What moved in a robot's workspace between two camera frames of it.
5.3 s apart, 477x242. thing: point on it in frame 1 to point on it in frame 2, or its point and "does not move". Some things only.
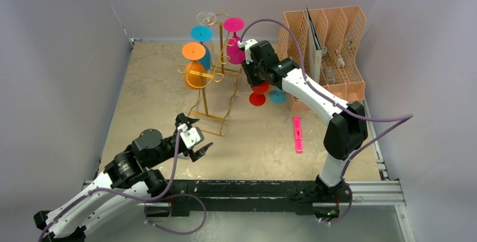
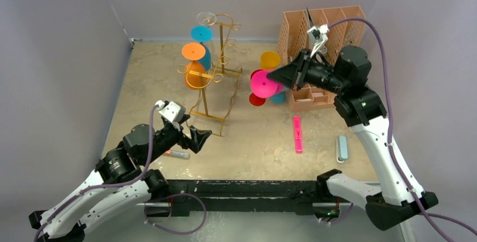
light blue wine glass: (277, 95) does not move
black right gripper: (248, 75) to (301, 71)
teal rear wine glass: (201, 34) does not move
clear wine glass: (206, 18) does not move
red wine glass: (257, 98) does not move
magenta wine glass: (237, 54) to (263, 87)
